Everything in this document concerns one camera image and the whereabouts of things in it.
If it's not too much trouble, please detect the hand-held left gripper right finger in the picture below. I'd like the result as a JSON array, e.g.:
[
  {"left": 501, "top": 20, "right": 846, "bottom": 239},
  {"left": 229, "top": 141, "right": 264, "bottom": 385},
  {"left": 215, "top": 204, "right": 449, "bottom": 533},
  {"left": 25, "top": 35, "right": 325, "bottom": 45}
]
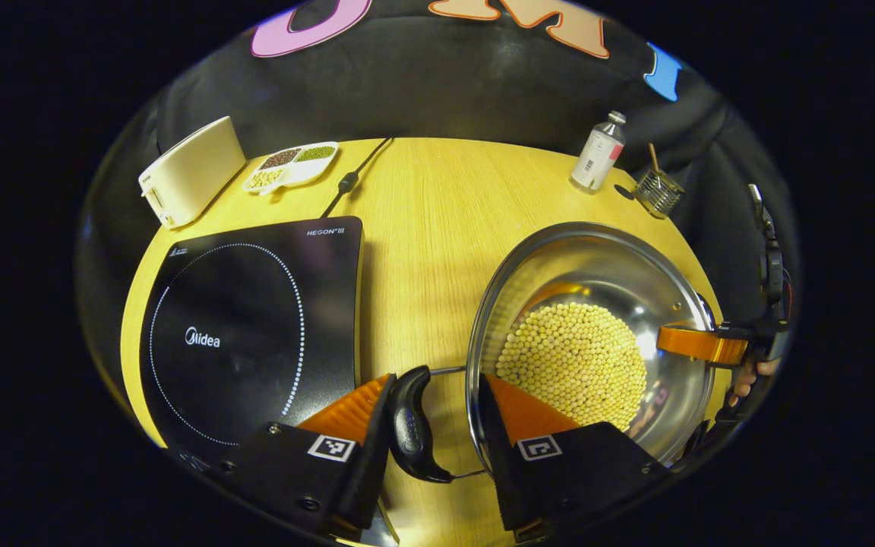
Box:
[{"left": 478, "top": 372, "right": 671, "bottom": 545}]

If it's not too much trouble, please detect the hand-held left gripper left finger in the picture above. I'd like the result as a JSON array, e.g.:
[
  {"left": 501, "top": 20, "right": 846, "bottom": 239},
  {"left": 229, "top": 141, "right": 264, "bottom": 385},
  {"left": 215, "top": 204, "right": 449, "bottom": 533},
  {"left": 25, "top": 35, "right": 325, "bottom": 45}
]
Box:
[{"left": 212, "top": 372, "right": 400, "bottom": 539}]

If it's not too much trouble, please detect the stainless steel pot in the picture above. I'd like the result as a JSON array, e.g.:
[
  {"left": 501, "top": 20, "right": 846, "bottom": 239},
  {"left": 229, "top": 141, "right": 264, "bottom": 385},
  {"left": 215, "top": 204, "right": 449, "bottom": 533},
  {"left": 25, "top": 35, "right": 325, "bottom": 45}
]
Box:
[{"left": 388, "top": 220, "right": 719, "bottom": 487}]

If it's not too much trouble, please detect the black induction cooktop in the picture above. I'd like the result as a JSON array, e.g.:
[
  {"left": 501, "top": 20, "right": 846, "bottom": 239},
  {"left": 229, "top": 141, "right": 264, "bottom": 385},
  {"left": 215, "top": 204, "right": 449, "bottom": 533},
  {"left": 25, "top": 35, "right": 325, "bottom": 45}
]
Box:
[{"left": 137, "top": 217, "right": 365, "bottom": 472}]

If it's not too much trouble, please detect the yellow soybeans pile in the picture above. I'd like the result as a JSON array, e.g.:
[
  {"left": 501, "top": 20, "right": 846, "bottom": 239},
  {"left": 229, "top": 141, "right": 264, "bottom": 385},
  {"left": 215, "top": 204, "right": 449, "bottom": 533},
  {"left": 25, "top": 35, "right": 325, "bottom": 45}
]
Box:
[{"left": 497, "top": 302, "right": 647, "bottom": 432}]

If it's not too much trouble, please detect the small glass jar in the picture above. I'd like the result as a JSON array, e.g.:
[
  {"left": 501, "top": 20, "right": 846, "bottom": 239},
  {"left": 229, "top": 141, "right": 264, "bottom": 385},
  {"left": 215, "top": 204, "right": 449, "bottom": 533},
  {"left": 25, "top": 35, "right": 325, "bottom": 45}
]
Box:
[{"left": 633, "top": 169, "right": 685, "bottom": 220}]

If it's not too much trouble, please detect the small white bottle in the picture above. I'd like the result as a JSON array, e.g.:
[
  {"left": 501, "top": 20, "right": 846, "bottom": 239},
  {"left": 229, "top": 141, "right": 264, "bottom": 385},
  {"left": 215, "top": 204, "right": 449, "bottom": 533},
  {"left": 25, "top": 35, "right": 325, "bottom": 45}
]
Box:
[{"left": 570, "top": 111, "right": 627, "bottom": 194}]

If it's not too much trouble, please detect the white divided dish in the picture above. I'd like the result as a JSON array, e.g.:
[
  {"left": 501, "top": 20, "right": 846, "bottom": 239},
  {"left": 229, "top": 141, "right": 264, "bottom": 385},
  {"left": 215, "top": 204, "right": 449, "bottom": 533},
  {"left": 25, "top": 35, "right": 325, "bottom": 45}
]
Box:
[{"left": 243, "top": 141, "right": 340, "bottom": 197}]

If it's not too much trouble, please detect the white toaster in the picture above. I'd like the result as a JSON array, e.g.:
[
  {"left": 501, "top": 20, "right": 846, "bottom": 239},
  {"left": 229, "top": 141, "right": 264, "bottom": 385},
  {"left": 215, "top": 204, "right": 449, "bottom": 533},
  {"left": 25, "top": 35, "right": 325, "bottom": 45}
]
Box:
[{"left": 138, "top": 115, "right": 247, "bottom": 230}]

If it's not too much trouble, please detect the black power cable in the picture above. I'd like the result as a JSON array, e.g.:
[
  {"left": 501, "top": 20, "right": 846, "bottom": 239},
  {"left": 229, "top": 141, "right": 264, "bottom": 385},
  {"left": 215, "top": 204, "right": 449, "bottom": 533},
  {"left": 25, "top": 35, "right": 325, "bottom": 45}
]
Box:
[{"left": 321, "top": 137, "right": 394, "bottom": 220}]

